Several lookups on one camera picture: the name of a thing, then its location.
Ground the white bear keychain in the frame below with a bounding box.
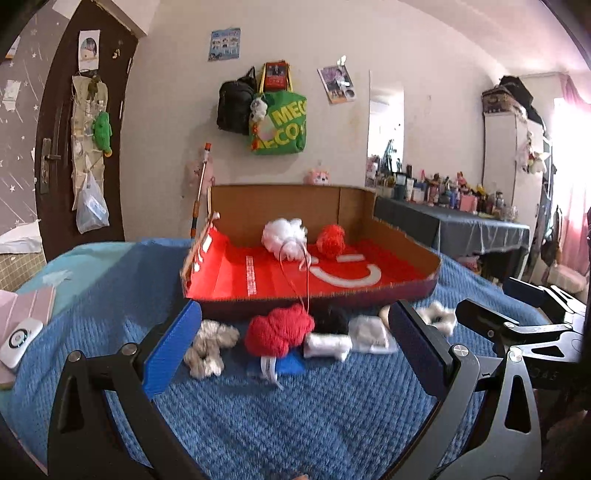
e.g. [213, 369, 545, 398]
[250, 96, 269, 124]

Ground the red framed picture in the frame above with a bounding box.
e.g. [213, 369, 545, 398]
[263, 60, 290, 91]

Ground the white fluffy star scrunchie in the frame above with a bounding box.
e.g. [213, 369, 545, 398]
[417, 301, 458, 338]

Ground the white round device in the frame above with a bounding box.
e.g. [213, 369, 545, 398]
[0, 318, 44, 370]

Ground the pink plush toy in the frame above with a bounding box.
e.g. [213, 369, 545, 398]
[304, 169, 329, 185]

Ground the hanging fabric organizer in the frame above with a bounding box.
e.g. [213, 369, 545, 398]
[70, 75, 108, 211]

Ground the door photo card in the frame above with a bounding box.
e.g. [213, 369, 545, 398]
[77, 30, 100, 72]

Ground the red mesh bath pouf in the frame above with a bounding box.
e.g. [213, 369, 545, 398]
[317, 224, 346, 259]

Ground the white translucent pad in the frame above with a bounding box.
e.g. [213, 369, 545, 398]
[349, 315, 399, 355]

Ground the red knitted plush ball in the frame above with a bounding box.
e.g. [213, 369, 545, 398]
[243, 239, 317, 391]

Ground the black backpack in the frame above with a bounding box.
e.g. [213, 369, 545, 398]
[216, 67, 257, 136]

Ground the dark brown door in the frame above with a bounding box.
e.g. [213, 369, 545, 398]
[35, 1, 138, 261]

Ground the blue poster on wall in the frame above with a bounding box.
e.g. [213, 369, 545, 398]
[207, 28, 242, 61]

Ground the green tote bag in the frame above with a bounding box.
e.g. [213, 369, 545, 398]
[249, 61, 308, 156]

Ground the cosmetics clutter on table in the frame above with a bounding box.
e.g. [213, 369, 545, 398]
[379, 165, 518, 222]

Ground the photo collage on wall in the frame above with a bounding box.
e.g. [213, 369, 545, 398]
[318, 55, 356, 105]

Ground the white towel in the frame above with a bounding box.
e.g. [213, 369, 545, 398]
[304, 333, 353, 362]

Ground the wall mirror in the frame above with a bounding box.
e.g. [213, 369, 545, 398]
[367, 68, 405, 181]

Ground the mop stick orange tip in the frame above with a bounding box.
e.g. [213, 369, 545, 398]
[190, 142, 211, 239]

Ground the black fuzzy scrunchie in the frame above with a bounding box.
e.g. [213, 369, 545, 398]
[311, 306, 349, 335]

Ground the plastic bag on door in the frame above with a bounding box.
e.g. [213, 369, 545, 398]
[76, 171, 110, 234]

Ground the suitcase on wardrobe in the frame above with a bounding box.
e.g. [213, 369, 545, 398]
[481, 85, 527, 117]

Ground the pink notebook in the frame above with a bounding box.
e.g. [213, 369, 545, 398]
[0, 286, 55, 390]

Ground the cardboard box with red lining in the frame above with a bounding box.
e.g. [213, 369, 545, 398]
[180, 184, 441, 320]

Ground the blue sponge cloth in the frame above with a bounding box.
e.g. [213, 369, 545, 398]
[246, 350, 309, 377]

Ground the dark cloth covered table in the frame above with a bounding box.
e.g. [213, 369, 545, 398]
[374, 197, 530, 280]

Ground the cream crochet scrunchie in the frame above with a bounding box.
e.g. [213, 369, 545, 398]
[183, 320, 240, 380]

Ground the green plush toy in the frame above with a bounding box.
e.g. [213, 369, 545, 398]
[92, 111, 112, 157]

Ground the white mesh bath pouf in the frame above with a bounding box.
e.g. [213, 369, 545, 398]
[262, 218, 310, 270]

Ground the white wardrobe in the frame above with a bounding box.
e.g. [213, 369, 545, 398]
[483, 112, 544, 232]

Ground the blue knitted blanket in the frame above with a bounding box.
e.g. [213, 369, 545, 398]
[0, 237, 555, 480]

